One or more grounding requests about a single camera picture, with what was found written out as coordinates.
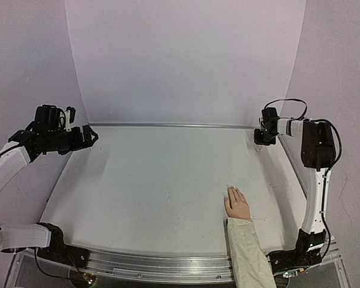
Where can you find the beige sleeved forearm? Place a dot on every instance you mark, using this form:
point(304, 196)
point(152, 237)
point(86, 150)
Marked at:
point(249, 263)

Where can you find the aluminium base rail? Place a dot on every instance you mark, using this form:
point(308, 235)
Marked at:
point(98, 268)

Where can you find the mannequin hand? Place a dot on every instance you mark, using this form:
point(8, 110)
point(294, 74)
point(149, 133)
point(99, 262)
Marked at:
point(236, 205)

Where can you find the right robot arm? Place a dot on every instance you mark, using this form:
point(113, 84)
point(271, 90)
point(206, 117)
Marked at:
point(321, 149)

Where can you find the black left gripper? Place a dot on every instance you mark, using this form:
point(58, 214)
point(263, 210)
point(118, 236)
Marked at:
point(79, 143)

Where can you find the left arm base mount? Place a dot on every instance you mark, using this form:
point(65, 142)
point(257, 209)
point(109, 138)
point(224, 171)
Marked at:
point(60, 252)

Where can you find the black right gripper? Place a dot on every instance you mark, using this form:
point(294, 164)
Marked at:
point(263, 138)

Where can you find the clear nail polish bottle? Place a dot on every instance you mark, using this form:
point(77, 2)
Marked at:
point(258, 148)

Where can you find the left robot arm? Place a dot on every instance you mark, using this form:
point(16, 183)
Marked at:
point(20, 151)

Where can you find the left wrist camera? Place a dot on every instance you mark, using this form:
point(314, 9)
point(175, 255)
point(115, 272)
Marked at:
point(67, 117)

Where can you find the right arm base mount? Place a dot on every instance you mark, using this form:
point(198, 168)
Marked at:
point(306, 253)

